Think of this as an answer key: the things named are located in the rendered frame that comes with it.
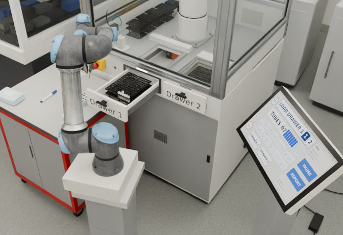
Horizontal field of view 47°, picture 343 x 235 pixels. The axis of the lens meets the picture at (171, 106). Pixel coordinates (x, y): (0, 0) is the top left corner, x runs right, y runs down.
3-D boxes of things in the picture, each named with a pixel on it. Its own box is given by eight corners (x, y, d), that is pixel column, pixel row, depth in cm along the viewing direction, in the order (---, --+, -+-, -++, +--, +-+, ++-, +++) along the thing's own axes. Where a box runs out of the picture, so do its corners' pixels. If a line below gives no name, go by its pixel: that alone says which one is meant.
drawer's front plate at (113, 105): (126, 123, 221) (125, 107, 215) (87, 104, 234) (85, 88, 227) (128, 121, 223) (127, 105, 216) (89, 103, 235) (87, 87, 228)
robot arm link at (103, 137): (119, 158, 183) (118, 136, 175) (89, 159, 182) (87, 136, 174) (120, 141, 193) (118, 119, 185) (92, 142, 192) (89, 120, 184)
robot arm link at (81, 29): (94, 32, 199) (96, 22, 208) (71, 32, 198) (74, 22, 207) (95, 46, 204) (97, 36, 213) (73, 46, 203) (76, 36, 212)
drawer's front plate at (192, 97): (204, 113, 229) (205, 98, 223) (162, 96, 242) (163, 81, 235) (205, 112, 230) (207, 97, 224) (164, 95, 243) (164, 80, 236)
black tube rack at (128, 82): (128, 107, 229) (128, 98, 225) (105, 97, 237) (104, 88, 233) (151, 89, 244) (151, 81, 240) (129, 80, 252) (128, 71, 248)
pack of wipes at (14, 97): (25, 98, 246) (24, 93, 244) (14, 106, 240) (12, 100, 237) (8, 91, 252) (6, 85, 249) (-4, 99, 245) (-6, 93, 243)
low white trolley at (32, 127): (77, 224, 264) (61, 139, 218) (15, 183, 291) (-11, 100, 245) (132, 171, 303) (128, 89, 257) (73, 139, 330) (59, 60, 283)
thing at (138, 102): (125, 118, 222) (125, 109, 219) (91, 101, 233) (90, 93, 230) (166, 84, 249) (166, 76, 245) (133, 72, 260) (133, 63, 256)
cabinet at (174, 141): (209, 210, 276) (220, 122, 227) (97, 150, 320) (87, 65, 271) (264, 135, 339) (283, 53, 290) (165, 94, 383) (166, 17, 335)
